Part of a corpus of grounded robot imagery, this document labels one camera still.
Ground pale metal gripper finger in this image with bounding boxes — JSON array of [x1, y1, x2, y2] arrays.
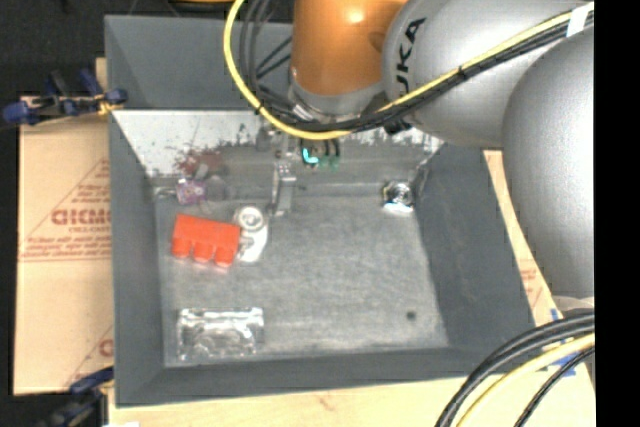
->
[[279, 163, 298, 218], [270, 162, 282, 217]]

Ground red toy block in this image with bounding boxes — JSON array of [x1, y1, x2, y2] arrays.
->
[[170, 213, 243, 270]]

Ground small purple packet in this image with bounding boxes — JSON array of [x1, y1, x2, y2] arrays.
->
[[175, 178, 208, 206]]

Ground grey metal bin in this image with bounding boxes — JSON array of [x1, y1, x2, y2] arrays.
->
[[103, 14, 539, 407]]

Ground shiny metal cup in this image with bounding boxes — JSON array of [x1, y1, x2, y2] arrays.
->
[[381, 180, 417, 216]]

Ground clear plastic box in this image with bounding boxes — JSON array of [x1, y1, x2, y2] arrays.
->
[[176, 306, 266, 362]]

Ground brown cardboard board red print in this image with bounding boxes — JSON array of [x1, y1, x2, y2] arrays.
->
[[11, 57, 560, 397]]

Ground black cylinder on white bracket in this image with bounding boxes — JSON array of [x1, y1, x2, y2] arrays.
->
[[382, 115, 416, 137]]

